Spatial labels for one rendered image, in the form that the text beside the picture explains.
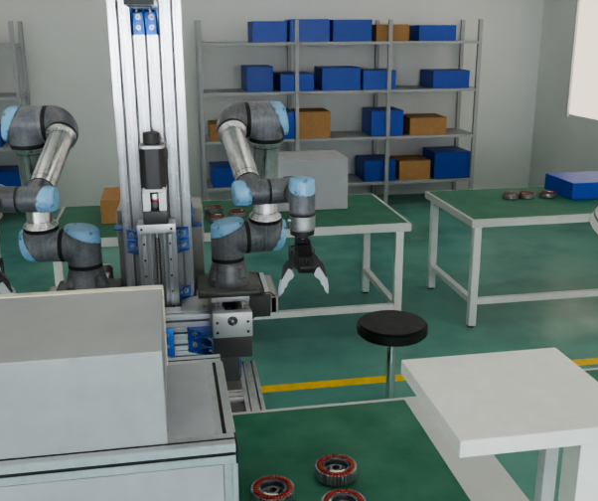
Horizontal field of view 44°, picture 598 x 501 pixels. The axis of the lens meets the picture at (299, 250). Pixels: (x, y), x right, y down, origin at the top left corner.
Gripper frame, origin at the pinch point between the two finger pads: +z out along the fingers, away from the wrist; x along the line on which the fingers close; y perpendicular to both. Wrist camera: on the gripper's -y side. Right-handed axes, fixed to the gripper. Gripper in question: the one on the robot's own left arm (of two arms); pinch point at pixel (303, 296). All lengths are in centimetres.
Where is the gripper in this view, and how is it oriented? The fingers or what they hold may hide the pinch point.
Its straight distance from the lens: 222.7
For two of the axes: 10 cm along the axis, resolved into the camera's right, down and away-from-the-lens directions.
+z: 0.1, 9.6, 2.9
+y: -1.5, -2.8, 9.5
